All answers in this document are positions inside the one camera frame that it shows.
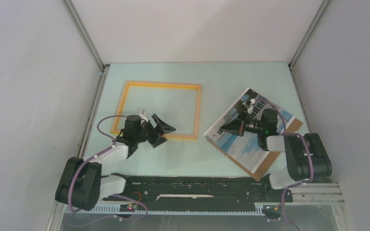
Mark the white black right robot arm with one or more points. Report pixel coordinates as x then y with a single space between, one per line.
306 157

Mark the left aluminium corner post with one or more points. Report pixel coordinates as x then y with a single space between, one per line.
76 19

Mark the right aluminium corner post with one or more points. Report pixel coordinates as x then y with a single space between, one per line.
309 32

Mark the orange wooden picture frame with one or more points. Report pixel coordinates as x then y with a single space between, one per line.
166 85

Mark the aluminium corner post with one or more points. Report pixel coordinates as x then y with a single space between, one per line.
76 19
309 32

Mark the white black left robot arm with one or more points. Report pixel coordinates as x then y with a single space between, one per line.
83 182

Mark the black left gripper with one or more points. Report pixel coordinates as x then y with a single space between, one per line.
161 126

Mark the small electronics board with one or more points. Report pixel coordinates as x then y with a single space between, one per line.
127 208

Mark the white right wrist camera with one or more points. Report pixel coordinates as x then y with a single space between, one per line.
248 105

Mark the building and sky photo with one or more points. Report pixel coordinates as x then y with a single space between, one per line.
288 122

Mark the brown cardboard backing board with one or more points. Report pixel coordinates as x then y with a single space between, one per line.
243 151

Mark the aluminium rail front frame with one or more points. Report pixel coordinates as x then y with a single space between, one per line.
317 193

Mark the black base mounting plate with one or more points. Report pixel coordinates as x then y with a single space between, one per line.
201 194

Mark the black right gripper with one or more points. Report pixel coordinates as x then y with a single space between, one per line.
235 127

